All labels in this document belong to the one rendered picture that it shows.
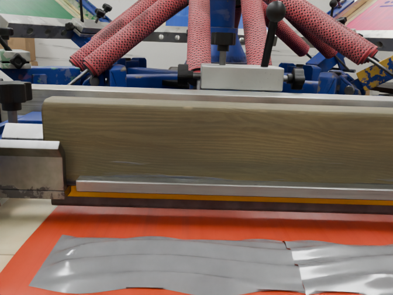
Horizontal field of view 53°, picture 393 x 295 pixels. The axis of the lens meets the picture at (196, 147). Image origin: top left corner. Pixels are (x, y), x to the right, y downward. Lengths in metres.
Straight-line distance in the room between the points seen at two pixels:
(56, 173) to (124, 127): 0.07
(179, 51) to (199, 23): 3.58
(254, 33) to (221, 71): 0.29
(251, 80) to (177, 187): 0.31
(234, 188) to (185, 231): 0.06
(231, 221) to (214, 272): 0.09
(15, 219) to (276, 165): 0.23
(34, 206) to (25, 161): 0.06
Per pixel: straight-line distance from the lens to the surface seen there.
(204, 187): 0.34
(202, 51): 0.81
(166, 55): 4.47
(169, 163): 0.34
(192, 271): 0.28
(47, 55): 4.73
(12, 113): 0.49
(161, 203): 0.37
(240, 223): 0.36
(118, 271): 0.29
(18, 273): 0.31
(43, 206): 0.41
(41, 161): 0.35
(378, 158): 0.38
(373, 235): 0.38
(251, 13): 0.93
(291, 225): 0.37
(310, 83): 1.06
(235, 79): 0.61
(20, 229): 0.37
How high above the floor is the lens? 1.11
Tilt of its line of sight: 15 degrees down
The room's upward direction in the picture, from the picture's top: 2 degrees clockwise
